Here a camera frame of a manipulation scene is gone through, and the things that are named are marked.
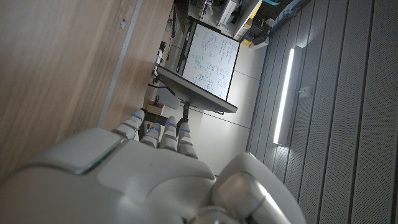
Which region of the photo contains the small white ceiling sensor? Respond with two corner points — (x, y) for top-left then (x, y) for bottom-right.
(298, 86), (312, 99)

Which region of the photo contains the whiteboard with blue writing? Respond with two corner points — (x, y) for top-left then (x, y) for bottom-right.
(180, 20), (241, 101)

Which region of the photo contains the small cardboard box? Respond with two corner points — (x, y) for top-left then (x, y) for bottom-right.
(146, 100), (165, 115)

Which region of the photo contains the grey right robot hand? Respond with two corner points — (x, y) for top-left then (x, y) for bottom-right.
(0, 108), (308, 224)

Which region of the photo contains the long ceiling light bar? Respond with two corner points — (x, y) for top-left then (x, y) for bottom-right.
(272, 45), (303, 146)

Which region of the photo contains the person in white shirt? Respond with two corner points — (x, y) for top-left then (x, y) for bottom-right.
(152, 40), (167, 75)

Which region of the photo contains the white shelving unit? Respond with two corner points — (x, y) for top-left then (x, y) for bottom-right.
(188, 0), (262, 35)

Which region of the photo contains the black case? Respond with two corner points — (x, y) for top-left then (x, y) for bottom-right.
(138, 108), (170, 138)

